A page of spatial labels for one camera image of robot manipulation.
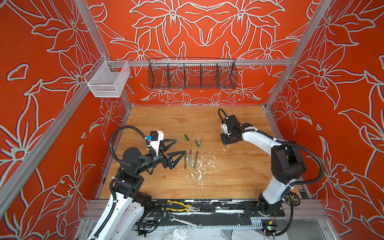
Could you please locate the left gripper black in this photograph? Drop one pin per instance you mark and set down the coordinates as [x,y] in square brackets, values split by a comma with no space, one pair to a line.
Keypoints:
[168,163]

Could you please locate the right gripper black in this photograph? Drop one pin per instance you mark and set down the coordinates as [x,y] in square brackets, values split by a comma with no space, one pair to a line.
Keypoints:
[226,140]

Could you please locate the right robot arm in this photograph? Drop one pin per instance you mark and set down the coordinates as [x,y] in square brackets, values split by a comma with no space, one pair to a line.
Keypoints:
[287,164]

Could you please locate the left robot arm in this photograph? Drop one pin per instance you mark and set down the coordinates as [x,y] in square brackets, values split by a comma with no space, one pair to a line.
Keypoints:
[127,206]

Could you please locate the light green pen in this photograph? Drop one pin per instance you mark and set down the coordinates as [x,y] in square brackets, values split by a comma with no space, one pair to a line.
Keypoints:
[190,159]

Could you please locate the silver wrench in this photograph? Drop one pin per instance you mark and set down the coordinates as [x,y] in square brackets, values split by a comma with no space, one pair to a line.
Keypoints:
[173,218]

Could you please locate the yellow tape measure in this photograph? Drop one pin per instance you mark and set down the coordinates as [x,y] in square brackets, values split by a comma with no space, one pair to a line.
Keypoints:
[293,199]

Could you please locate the white mesh basket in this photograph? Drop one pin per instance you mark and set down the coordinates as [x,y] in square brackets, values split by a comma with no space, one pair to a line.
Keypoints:
[107,79]

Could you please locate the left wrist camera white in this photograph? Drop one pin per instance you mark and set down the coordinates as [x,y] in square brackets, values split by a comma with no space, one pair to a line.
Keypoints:
[156,138]

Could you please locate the yellow handled pliers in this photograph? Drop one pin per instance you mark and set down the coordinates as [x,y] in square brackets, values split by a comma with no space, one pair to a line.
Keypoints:
[180,207]

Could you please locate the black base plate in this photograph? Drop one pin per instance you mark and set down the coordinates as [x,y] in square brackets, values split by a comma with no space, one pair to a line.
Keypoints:
[247,207]

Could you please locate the black wire basket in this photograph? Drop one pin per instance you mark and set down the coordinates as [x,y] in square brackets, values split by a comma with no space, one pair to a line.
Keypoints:
[181,73]

